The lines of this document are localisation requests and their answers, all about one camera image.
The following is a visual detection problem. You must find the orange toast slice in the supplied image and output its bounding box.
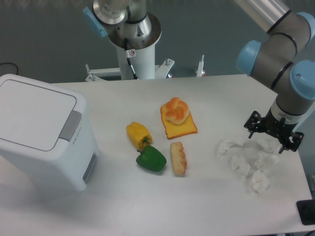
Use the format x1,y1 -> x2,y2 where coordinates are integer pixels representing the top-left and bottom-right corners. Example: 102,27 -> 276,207
160,104 -> 198,140

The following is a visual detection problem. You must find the crumpled white tissue centre right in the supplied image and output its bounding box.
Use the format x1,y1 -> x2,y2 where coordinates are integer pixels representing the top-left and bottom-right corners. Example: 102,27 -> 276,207
254,152 -> 279,174

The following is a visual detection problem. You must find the green bell pepper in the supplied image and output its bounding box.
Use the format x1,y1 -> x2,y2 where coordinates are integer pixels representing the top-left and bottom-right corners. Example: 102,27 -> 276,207
136,146 -> 167,172

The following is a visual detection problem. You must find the crumpled white tissue top right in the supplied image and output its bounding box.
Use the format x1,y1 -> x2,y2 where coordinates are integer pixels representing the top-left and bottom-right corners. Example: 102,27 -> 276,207
256,139 -> 281,153

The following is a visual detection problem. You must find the yellow bell pepper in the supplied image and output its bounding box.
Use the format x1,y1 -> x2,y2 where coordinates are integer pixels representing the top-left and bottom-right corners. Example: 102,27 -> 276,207
126,122 -> 153,150

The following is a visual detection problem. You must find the crumpled white tissue centre left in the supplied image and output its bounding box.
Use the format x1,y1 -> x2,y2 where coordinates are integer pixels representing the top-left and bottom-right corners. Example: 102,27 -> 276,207
231,155 -> 251,176

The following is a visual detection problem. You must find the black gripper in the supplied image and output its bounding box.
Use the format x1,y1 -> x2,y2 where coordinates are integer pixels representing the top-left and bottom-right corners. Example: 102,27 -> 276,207
244,109 -> 304,154

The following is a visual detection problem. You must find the white push-button trash can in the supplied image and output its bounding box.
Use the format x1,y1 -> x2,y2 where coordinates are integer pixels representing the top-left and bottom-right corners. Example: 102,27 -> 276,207
0,74 -> 99,191

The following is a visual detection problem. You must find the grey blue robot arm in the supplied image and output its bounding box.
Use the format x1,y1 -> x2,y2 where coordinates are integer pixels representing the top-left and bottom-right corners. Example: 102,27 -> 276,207
83,0 -> 315,151

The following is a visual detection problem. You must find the crumpled white tissue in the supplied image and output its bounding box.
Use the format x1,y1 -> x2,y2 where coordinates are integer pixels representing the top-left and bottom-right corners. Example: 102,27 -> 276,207
256,139 -> 281,153
216,137 -> 245,158
231,155 -> 251,176
254,152 -> 279,174
251,170 -> 269,194

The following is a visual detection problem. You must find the crumpled white tissue bottom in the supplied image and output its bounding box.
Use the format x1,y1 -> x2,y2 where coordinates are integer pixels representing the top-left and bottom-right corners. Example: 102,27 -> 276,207
251,170 -> 269,194

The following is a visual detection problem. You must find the knotted bread roll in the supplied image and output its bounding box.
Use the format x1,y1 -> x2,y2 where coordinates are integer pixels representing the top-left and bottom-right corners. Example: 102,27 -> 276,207
162,97 -> 189,125

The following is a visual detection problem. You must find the long bread slice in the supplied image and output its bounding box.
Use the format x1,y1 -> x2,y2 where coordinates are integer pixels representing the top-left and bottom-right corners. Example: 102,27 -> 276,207
170,142 -> 187,177

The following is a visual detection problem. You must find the black device at edge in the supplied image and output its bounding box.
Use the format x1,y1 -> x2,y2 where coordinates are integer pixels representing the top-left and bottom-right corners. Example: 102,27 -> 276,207
296,199 -> 315,225

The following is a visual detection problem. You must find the black cable on floor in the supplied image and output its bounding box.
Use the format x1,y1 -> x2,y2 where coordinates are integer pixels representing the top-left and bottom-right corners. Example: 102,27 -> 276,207
0,62 -> 19,74

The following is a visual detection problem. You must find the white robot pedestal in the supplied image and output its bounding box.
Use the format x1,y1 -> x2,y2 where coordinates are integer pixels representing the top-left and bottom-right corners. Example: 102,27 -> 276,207
85,46 -> 207,82

